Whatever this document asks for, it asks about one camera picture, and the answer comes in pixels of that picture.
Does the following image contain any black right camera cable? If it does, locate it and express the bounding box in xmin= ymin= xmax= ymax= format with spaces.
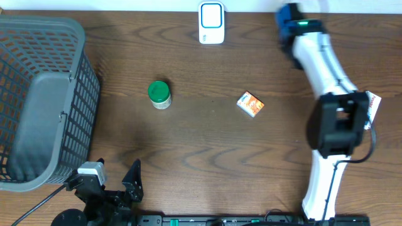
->
xmin=322 ymin=122 xmax=377 ymax=220

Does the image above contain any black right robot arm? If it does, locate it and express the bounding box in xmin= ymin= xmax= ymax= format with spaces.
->
xmin=275 ymin=3 xmax=376 ymax=225

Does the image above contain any orange small carton box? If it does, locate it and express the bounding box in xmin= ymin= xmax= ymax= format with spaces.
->
xmin=237 ymin=91 xmax=264 ymax=117

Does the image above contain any black camera cable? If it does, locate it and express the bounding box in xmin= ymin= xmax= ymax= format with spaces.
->
xmin=11 ymin=185 xmax=67 ymax=226
xmin=322 ymin=122 xmax=377 ymax=220

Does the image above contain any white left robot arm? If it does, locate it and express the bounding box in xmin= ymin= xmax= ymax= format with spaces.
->
xmin=52 ymin=158 xmax=144 ymax=226

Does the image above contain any dark grey plastic basket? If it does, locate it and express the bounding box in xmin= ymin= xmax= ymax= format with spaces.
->
xmin=1 ymin=16 xmax=100 ymax=192

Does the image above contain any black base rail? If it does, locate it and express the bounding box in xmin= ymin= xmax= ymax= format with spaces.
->
xmin=136 ymin=212 xmax=371 ymax=226

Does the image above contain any green lid jar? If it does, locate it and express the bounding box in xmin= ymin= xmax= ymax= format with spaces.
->
xmin=148 ymin=80 xmax=172 ymax=110

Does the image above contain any black left camera cable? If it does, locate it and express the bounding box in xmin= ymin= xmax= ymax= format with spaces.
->
xmin=11 ymin=185 xmax=67 ymax=226

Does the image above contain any white Panadol medicine box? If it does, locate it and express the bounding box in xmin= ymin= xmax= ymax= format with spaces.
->
xmin=364 ymin=91 xmax=382 ymax=130

